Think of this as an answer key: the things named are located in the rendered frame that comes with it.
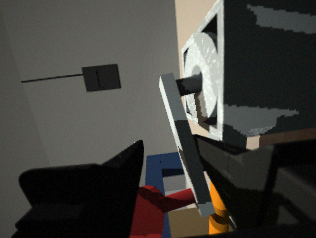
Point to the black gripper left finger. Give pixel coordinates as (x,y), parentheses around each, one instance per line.
(112,186)

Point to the winch handle with red knob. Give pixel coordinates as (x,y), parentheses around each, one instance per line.
(151,205)

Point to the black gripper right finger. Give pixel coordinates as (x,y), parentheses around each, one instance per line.
(244,178)

